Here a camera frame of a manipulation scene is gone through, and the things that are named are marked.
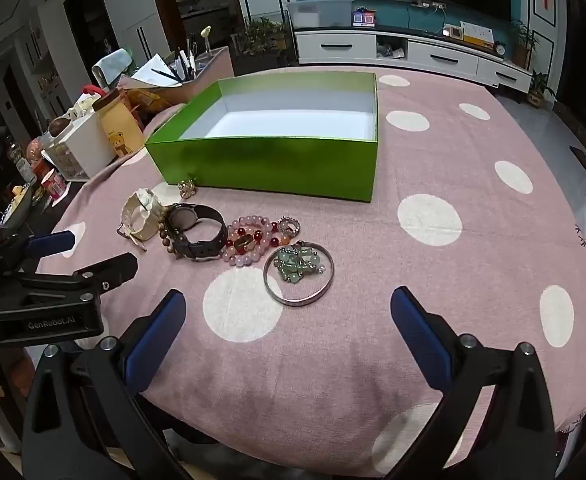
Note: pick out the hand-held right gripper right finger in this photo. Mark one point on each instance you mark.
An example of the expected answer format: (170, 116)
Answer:
(419, 342)

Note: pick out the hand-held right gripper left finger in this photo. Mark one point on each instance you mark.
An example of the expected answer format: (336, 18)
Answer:
(157, 342)

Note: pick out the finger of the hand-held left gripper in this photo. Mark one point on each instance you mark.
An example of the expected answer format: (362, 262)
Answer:
(50, 255)
(108, 270)

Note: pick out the white wristwatch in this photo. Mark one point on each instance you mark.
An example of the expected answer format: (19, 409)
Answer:
(140, 215)

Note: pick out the black wristwatch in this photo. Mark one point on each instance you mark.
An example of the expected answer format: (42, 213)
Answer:
(208, 255)

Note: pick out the silver bangle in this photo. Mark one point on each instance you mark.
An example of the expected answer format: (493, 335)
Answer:
(293, 302)

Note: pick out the green cardboard box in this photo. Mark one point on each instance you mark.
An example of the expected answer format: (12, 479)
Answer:
(273, 165)

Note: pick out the pink polka dot tablecloth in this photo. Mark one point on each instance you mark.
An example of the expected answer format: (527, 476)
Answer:
(323, 360)

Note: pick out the white container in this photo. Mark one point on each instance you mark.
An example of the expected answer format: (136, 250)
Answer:
(85, 145)

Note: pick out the yellow snack packets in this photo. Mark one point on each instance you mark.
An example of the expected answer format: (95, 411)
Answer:
(120, 132)

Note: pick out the yellow snack packet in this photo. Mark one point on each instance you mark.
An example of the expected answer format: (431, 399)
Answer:
(145, 99)

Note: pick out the white paper sheets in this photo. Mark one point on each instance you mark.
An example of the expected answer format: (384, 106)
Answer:
(153, 72)

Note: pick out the pink desk organizer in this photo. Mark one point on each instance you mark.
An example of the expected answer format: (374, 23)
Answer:
(213, 67)

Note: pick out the yellow hand back scratcher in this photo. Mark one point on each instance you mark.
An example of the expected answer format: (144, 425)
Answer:
(204, 32)

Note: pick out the black plant stand with plants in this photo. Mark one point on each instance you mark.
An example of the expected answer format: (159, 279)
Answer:
(260, 42)

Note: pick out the small potted plant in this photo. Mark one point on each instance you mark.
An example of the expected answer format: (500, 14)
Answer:
(538, 87)

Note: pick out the small alarm clock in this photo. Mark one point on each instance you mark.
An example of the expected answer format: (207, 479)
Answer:
(499, 49)

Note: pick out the white television cabinet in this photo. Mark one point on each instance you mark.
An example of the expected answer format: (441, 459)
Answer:
(343, 45)

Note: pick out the small white device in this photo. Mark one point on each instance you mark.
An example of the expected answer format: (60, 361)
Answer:
(453, 31)

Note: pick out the yellow white desk calendar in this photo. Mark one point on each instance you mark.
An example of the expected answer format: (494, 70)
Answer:
(478, 34)

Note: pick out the tall potted plant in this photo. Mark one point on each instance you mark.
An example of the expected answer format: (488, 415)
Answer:
(523, 42)

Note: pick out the small red blue box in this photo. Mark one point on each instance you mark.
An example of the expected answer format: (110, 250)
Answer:
(364, 17)

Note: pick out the clear plastic storage bin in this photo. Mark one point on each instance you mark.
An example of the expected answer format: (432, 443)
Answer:
(318, 12)

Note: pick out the white power strip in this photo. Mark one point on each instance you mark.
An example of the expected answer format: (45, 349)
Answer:
(435, 5)

